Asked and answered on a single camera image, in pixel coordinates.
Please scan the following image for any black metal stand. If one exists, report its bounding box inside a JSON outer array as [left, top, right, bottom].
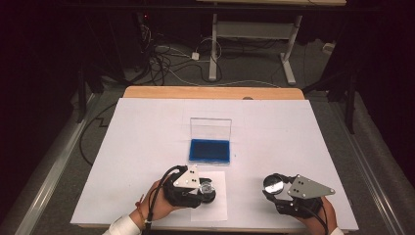
[[346, 72, 357, 135]]

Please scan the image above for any person's right hand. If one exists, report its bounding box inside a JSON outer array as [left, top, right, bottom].
[[295, 195, 338, 235]]

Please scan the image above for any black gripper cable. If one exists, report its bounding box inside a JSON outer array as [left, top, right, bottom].
[[305, 205, 329, 235], [143, 164, 190, 235]]

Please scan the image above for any black stamp with clear knob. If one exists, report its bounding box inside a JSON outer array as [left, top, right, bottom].
[[199, 181, 217, 204]]

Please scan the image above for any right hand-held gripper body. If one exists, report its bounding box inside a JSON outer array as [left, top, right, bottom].
[[272, 174, 337, 219]]

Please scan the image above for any white metal desk frame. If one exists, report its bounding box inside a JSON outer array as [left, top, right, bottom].
[[208, 13, 303, 86]]

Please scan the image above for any large white table cover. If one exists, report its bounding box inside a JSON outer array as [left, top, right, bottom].
[[69, 97, 360, 232]]

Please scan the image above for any blue ink pad clear case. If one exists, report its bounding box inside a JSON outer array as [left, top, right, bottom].
[[188, 117, 233, 165]]

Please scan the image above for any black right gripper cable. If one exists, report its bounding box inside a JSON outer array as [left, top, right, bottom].
[[305, 205, 329, 235]]

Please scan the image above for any red string bracelet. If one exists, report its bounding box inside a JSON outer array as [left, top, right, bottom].
[[135, 194, 148, 223]]

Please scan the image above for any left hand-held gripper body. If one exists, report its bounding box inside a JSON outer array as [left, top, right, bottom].
[[161, 164, 204, 210]]

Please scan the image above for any small white paper sheet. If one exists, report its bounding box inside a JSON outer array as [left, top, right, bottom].
[[190, 170, 229, 223]]

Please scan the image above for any black floor cable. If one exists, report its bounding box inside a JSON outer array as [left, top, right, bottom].
[[78, 102, 118, 165]]

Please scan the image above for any grey metal rail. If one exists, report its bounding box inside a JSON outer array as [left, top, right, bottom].
[[0, 92, 101, 235], [329, 101, 409, 235]]

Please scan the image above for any tangle of floor cables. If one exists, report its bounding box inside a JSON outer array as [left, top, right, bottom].
[[140, 23, 223, 86]]

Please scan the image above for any person's left hand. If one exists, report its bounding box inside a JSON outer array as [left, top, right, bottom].
[[134, 180, 179, 227]]

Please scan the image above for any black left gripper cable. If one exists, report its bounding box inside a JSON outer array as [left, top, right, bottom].
[[143, 164, 190, 235]]

